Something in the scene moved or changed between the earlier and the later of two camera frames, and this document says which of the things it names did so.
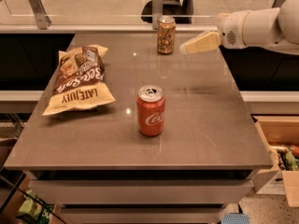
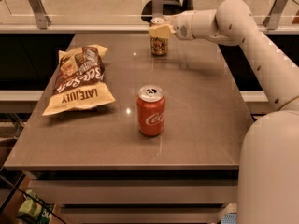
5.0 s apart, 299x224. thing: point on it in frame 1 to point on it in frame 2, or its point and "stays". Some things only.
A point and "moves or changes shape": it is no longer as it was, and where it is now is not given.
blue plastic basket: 235,218 stays
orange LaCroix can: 165,35 moves or changes shape
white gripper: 231,29 to 181,24
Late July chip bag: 79,84 stays
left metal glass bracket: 43,21 stays
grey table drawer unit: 141,196 stays
